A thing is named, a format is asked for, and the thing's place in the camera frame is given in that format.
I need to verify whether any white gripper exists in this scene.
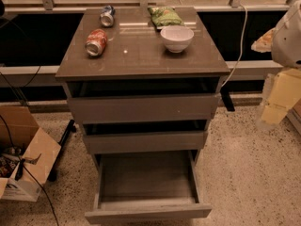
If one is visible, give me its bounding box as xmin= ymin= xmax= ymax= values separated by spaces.
xmin=251 ymin=28 xmax=301 ymax=125

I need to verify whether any grey bottom drawer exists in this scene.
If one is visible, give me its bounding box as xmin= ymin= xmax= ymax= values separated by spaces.
xmin=85 ymin=151 xmax=212 ymax=224

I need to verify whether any grey drawer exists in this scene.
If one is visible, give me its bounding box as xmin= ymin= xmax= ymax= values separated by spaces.
xmin=84 ymin=120 xmax=208 ymax=154
xmin=68 ymin=78 xmax=220 ymax=124
xmin=85 ymin=151 xmax=212 ymax=224

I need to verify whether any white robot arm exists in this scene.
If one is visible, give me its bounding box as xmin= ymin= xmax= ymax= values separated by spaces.
xmin=251 ymin=0 xmax=301 ymax=127

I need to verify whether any grey drawer cabinet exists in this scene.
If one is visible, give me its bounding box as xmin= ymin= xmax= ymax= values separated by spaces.
xmin=55 ymin=8 xmax=230 ymax=159

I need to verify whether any grey middle drawer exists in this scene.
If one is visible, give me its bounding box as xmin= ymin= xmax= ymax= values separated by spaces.
xmin=84 ymin=120 xmax=208 ymax=154

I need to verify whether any grey top drawer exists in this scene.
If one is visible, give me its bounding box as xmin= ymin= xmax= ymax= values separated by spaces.
xmin=68 ymin=78 xmax=220 ymax=124

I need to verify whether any cardboard box right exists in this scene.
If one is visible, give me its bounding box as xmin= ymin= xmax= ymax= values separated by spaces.
xmin=287 ymin=100 xmax=301 ymax=135

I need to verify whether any black stand leg right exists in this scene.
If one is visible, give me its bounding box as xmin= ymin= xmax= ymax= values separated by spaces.
xmin=220 ymin=87 xmax=235 ymax=112

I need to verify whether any black stand leg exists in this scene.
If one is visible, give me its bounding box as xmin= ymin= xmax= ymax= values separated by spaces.
xmin=48 ymin=120 xmax=76 ymax=182
xmin=220 ymin=87 xmax=235 ymax=112

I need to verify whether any white ceramic bowl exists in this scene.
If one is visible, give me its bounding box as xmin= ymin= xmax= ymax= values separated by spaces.
xmin=160 ymin=25 xmax=194 ymax=53

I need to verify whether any green chip bag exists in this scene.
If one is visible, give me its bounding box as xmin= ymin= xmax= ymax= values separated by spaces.
xmin=148 ymin=7 xmax=183 ymax=27

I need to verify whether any red soda can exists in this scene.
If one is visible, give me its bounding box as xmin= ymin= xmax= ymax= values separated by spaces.
xmin=85 ymin=29 xmax=107 ymax=57

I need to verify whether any black stand leg left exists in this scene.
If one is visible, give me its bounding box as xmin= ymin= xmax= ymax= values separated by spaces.
xmin=48 ymin=120 xmax=76 ymax=182

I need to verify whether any open cardboard box left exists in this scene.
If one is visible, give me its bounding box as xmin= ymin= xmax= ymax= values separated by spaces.
xmin=0 ymin=106 xmax=60 ymax=202

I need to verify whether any white cable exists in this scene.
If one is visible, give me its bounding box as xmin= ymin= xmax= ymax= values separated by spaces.
xmin=220 ymin=4 xmax=248 ymax=89

